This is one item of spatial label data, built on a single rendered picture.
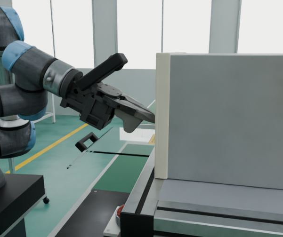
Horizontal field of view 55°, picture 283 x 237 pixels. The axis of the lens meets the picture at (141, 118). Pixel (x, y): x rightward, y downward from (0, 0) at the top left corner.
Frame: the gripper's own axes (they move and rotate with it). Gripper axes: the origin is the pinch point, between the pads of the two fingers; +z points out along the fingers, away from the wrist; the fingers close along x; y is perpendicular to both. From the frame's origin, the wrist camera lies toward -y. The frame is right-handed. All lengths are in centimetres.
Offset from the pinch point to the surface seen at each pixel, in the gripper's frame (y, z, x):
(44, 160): 182, -109, -231
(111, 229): 43.2, 3.2, -14.7
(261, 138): -8.7, 16.6, 14.4
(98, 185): 53, -11, -48
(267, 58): -19.2, 11.3, 14.4
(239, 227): 0.1, 16.6, 25.4
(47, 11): 42, -306, -468
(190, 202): 2.7, 11.2, 20.9
